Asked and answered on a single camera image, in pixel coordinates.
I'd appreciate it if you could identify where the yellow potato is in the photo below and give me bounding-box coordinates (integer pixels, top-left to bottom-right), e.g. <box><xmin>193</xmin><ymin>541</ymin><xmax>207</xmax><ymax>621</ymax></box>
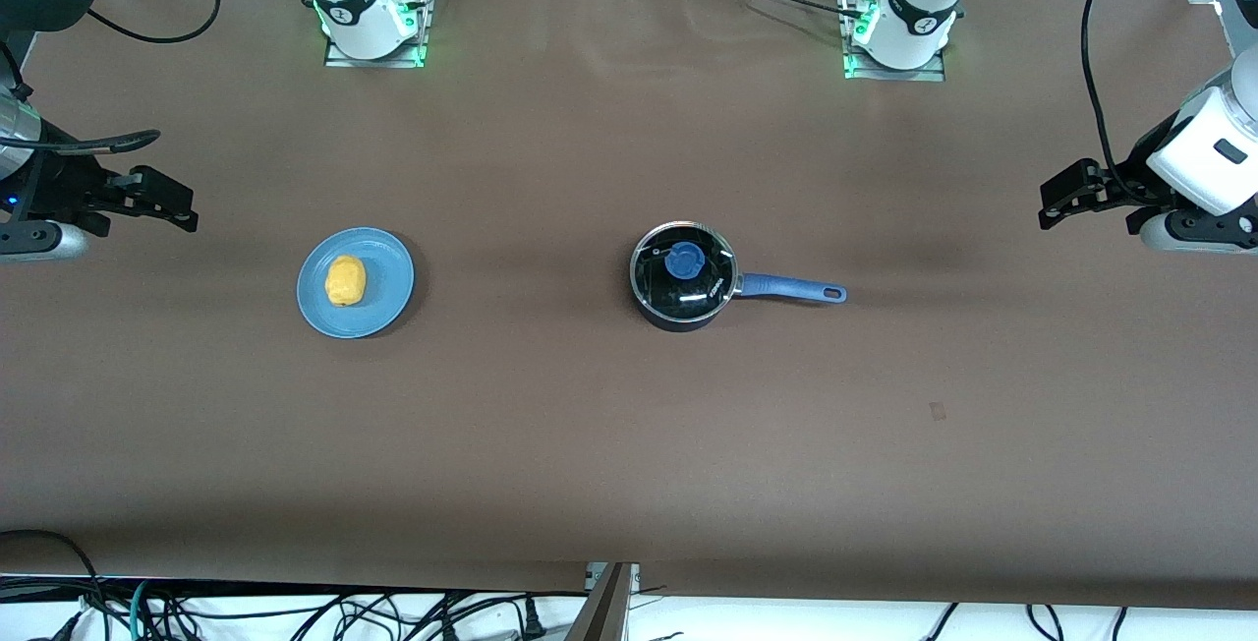
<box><xmin>325</xmin><ymin>255</ymin><xmax>368</xmax><ymax>309</ymax></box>

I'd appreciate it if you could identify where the glass lid with blue knob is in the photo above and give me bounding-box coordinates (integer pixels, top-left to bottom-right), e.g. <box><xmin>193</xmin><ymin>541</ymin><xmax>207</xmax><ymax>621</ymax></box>
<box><xmin>631</xmin><ymin>222</ymin><xmax>738</xmax><ymax>320</ymax></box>

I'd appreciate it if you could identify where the blue round plate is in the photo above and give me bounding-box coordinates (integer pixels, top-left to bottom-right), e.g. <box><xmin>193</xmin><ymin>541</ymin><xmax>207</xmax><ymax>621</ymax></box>
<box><xmin>296</xmin><ymin>227</ymin><xmax>416</xmax><ymax>339</ymax></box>

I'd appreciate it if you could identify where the brown table cover sheet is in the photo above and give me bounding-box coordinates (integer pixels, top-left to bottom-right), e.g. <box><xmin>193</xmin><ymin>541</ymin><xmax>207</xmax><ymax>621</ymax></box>
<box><xmin>0</xmin><ymin>0</ymin><xmax>1258</xmax><ymax>612</ymax></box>

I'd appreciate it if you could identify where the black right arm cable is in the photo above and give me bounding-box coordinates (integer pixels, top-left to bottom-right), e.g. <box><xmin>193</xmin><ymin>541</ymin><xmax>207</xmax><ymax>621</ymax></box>
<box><xmin>0</xmin><ymin>0</ymin><xmax>223</xmax><ymax>158</ymax></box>

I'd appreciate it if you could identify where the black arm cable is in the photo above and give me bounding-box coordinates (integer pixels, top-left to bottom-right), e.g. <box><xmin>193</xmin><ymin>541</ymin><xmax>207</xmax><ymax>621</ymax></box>
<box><xmin>0</xmin><ymin>0</ymin><xmax>223</xmax><ymax>158</ymax></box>
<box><xmin>1081</xmin><ymin>0</ymin><xmax>1156</xmax><ymax>204</ymax></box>

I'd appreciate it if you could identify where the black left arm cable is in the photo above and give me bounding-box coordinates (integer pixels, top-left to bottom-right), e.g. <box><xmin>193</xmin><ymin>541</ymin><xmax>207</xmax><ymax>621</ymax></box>
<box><xmin>1081</xmin><ymin>0</ymin><xmax>1156</xmax><ymax>204</ymax></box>

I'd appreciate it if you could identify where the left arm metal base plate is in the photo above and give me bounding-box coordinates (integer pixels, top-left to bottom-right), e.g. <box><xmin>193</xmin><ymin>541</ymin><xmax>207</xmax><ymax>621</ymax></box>
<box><xmin>843</xmin><ymin>0</ymin><xmax>946</xmax><ymax>82</ymax></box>

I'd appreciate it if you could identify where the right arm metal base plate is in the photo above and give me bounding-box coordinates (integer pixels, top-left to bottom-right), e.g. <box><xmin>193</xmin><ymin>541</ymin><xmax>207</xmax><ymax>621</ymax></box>
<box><xmin>324</xmin><ymin>0</ymin><xmax>430</xmax><ymax>69</ymax></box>

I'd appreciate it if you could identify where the dark blue pot with handle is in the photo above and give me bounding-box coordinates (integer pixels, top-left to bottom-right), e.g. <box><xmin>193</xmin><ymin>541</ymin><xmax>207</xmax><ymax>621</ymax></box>
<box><xmin>629</xmin><ymin>220</ymin><xmax>848</xmax><ymax>333</ymax></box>

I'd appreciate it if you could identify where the looped black cable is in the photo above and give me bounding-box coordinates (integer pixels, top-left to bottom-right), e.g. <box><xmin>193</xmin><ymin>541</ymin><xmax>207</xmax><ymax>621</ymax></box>
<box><xmin>0</xmin><ymin>529</ymin><xmax>105</xmax><ymax>641</ymax></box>

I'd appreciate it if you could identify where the aluminium frame profile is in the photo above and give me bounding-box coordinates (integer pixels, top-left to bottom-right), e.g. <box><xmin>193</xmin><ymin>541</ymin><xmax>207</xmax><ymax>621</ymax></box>
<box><xmin>565</xmin><ymin>562</ymin><xmax>642</xmax><ymax>641</ymax></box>

